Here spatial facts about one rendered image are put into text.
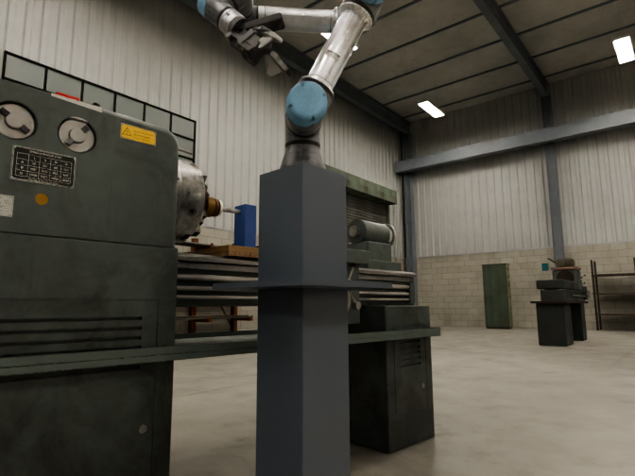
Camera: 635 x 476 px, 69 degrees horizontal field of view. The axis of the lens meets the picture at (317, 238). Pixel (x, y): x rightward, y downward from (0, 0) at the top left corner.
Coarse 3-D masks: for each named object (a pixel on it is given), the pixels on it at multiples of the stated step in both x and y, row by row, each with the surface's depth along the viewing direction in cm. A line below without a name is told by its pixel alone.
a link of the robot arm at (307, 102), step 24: (360, 0) 138; (384, 0) 141; (336, 24) 141; (360, 24) 140; (336, 48) 137; (312, 72) 137; (336, 72) 138; (288, 96) 132; (312, 96) 131; (288, 120) 138; (312, 120) 132
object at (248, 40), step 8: (240, 16) 135; (232, 24) 134; (240, 24) 135; (232, 32) 135; (240, 32) 135; (248, 32) 132; (256, 32) 132; (232, 40) 136; (240, 40) 132; (248, 40) 132; (256, 40) 132; (240, 48) 133; (248, 48) 131; (256, 48) 132; (264, 48) 135; (248, 56) 133; (256, 56) 135; (256, 64) 137
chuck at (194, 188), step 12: (180, 168) 164; (192, 168) 169; (192, 180) 165; (192, 192) 163; (204, 192) 167; (192, 204) 163; (180, 216) 162; (192, 216) 165; (180, 228) 165; (192, 228) 167; (180, 240) 172
